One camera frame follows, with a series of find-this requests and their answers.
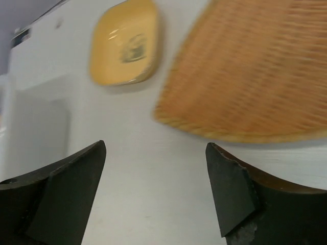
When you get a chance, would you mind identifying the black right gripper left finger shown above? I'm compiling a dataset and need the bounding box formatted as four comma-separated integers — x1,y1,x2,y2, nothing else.
1,140,106,244

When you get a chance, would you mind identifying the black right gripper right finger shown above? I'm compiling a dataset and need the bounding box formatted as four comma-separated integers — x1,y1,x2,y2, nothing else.
205,143,326,244

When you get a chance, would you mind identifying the woven bamboo triangular tray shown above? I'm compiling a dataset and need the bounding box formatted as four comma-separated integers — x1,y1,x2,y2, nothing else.
154,1,326,143

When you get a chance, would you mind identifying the yellow square panda dish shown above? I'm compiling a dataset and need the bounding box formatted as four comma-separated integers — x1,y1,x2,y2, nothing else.
89,1,162,86

